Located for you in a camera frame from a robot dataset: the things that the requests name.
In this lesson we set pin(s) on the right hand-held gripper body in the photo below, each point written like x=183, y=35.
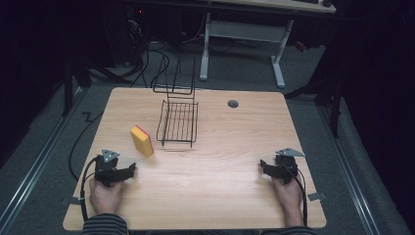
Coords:
x=286, y=168

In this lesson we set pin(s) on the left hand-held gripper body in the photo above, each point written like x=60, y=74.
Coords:
x=106, y=173

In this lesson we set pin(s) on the person's left hand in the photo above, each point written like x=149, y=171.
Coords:
x=105, y=197

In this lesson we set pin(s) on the person's right hand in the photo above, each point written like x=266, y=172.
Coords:
x=288, y=196

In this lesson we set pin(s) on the yellow and red sponge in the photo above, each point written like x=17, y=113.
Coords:
x=142, y=141

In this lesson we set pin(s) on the grey tape strip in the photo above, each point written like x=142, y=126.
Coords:
x=72, y=200
x=316, y=196

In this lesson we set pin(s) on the person's left striped sleeve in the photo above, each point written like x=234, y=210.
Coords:
x=105, y=225

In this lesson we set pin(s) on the grey table grommet hole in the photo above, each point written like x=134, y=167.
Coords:
x=233, y=103

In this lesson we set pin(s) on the black metal stand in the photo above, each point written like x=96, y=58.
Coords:
x=73, y=84
x=329, y=94

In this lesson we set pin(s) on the metal floor rail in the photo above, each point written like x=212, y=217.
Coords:
x=350, y=176
x=37, y=163

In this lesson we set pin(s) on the white frame desk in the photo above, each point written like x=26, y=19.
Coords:
x=244, y=31

